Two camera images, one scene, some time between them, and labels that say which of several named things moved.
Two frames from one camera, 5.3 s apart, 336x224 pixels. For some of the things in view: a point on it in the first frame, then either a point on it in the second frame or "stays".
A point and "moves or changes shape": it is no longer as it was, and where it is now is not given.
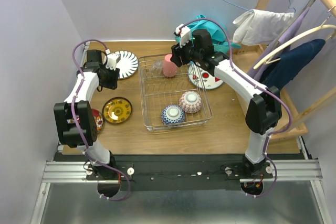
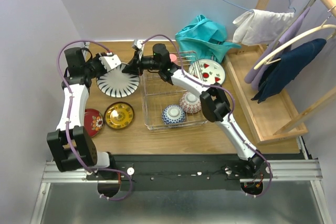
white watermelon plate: (201, 78) stays
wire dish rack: (172, 96) stays
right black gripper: (177, 51) → (134, 67)
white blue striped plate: (128, 64) moves or changes shape
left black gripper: (111, 80) → (97, 66)
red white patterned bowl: (190, 102) stays
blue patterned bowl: (172, 114) stays
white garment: (260, 27) stays
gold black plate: (117, 110) moves or changes shape
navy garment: (277, 73) stays
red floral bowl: (98, 118) stays
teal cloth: (221, 44) stays
